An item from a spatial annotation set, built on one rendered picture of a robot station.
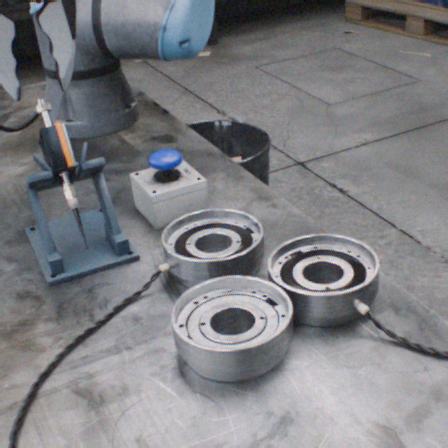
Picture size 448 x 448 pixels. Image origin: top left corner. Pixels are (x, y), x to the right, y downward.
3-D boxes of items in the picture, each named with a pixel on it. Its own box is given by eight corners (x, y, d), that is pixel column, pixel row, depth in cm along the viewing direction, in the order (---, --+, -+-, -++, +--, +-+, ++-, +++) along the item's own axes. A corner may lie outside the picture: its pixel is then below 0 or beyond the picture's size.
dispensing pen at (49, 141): (75, 250, 71) (27, 95, 71) (72, 254, 75) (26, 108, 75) (96, 244, 72) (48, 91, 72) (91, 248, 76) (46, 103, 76)
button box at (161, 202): (211, 213, 82) (207, 176, 80) (156, 230, 80) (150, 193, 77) (183, 187, 89) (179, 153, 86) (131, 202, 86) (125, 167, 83)
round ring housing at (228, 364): (217, 406, 55) (212, 368, 53) (155, 340, 63) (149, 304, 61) (318, 352, 60) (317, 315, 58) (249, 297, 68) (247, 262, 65)
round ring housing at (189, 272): (236, 230, 79) (234, 198, 77) (284, 274, 71) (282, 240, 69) (151, 258, 75) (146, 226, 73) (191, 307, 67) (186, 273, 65)
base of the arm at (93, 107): (35, 116, 114) (21, 57, 109) (121, 96, 120) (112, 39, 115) (59, 146, 102) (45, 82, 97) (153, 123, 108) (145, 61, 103)
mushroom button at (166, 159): (191, 193, 82) (187, 155, 79) (160, 202, 80) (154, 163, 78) (178, 181, 85) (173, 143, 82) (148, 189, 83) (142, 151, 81)
